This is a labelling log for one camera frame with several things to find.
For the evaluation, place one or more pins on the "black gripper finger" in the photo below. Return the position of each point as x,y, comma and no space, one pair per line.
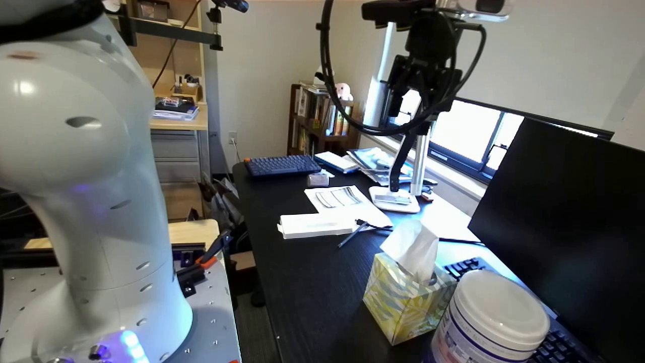
445,90
404,83

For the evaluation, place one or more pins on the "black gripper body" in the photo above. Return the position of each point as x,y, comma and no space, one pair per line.
433,42

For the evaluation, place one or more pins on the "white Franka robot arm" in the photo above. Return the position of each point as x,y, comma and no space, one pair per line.
66,168

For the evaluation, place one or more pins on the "black framed window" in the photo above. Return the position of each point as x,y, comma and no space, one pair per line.
471,134

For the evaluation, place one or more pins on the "dark wooden bookshelf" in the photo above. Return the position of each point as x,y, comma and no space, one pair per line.
315,122

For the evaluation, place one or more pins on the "beige roller blind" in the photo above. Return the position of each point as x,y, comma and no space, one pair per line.
565,61

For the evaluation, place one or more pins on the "small white box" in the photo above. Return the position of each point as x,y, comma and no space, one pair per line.
319,178

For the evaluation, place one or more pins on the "white paper packet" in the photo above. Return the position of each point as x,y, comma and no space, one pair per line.
346,199

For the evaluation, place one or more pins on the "black keyboard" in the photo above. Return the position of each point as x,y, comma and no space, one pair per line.
465,267

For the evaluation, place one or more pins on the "black computer monitor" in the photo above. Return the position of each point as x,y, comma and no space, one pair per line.
571,227

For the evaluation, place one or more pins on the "yellow patterned tissue box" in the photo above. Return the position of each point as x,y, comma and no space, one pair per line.
404,303

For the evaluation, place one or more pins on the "light wooden shelf unit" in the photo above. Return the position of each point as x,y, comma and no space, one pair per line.
181,72

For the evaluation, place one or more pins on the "small brown cardboard box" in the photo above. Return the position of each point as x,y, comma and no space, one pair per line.
242,260

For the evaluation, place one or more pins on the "light wooden box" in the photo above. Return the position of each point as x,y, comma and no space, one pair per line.
194,232

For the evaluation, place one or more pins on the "black tool with red tip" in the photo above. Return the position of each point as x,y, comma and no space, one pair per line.
205,262

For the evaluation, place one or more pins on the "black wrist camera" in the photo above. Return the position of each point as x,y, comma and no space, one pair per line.
395,13

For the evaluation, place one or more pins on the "white wall outlet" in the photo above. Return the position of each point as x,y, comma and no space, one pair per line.
233,138

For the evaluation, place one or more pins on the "white perforated mount plate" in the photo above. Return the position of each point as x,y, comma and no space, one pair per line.
215,315

